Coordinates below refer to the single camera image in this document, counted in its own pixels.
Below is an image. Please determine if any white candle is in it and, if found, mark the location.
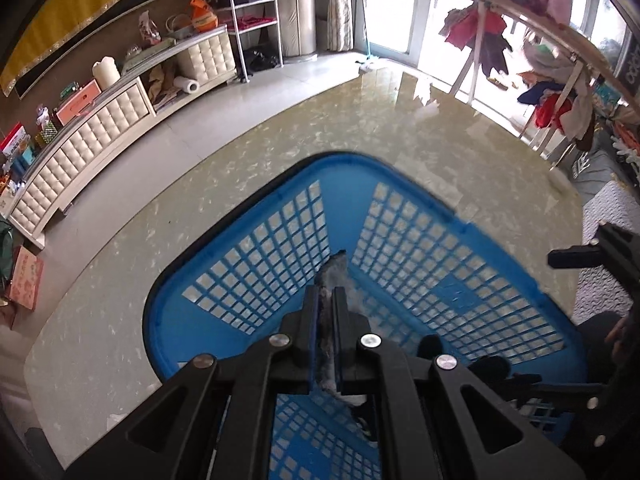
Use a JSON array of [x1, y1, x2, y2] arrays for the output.
[[92, 56, 122, 90]]

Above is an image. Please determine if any green bag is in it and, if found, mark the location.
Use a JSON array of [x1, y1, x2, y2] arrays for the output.
[[0, 220, 16, 281]]

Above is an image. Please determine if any pile of hanging clothes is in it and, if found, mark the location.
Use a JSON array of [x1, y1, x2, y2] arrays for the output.
[[435, 0, 640, 151]]

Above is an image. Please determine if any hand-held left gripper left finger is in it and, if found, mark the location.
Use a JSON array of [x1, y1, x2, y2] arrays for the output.
[[65, 286, 321, 480]]

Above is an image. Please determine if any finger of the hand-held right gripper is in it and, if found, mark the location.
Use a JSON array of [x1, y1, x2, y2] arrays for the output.
[[547, 222, 640, 286], [509, 375, 609, 414]]

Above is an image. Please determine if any white clothes drying rack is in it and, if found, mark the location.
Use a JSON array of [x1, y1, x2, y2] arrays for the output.
[[402, 0, 621, 171]]

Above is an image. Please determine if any red white box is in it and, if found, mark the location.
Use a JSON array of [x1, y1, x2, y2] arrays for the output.
[[0, 122, 28, 161]]

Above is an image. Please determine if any brown paper bag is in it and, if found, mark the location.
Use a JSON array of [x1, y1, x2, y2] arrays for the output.
[[147, 67, 176, 106]]

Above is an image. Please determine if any black bag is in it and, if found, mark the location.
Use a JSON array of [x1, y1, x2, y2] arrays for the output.
[[244, 46, 280, 72]]

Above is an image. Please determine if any white tufted cabinet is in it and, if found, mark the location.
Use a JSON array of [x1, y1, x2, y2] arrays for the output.
[[9, 27, 238, 251]]

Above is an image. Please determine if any black printed board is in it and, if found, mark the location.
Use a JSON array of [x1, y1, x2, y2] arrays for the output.
[[615, 35, 640, 106]]

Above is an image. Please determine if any grey printed cloth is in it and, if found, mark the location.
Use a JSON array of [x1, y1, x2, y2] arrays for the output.
[[570, 147, 628, 196]]

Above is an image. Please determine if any yellow cloth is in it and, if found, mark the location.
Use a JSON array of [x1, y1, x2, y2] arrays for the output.
[[0, 0, 168, 97]]

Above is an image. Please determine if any blue plastic laundry basket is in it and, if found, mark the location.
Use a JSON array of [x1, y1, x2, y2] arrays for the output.
[[142, 152, 588, 480]]

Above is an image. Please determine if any pink patterned box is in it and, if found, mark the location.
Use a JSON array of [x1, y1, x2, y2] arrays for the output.
[[7, 246, 45, 311]]

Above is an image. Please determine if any orange bag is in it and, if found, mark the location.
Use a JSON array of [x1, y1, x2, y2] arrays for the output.
[[189, 0, 220, 33]]

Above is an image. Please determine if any white metal shelf rack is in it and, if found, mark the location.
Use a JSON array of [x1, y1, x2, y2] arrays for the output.
[[200, 0, 285, 83]]

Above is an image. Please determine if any beige curtain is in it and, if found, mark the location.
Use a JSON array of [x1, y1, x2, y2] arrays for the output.
[[317, 0, 353, 53]]

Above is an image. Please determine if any mop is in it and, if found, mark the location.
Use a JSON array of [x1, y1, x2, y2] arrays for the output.
[[356, 0, 387, 73]]

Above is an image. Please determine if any grey rolled mat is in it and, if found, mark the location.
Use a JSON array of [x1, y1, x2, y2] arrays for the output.
[[277, 0, 318, 58]]

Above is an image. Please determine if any white textured cover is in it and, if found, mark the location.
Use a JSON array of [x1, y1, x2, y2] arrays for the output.
[[572, 180, 640, 326]]

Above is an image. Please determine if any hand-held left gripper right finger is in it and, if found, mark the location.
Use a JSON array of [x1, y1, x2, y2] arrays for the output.
[[331, 286, 587, 480]]

